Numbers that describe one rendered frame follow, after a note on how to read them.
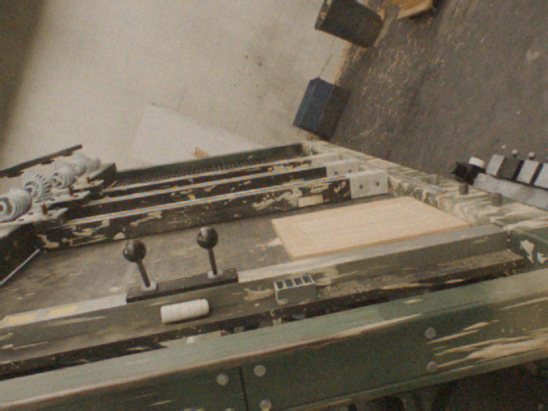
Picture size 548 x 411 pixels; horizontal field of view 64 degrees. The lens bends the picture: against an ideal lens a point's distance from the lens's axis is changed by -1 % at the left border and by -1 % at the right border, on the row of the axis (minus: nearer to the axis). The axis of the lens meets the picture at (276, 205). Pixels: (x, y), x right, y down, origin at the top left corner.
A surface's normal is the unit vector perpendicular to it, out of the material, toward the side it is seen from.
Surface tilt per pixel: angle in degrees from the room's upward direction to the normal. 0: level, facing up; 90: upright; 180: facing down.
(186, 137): 90
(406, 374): 90
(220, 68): 90
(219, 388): 90
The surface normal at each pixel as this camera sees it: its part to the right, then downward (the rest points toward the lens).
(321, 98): 0.18, 0.17
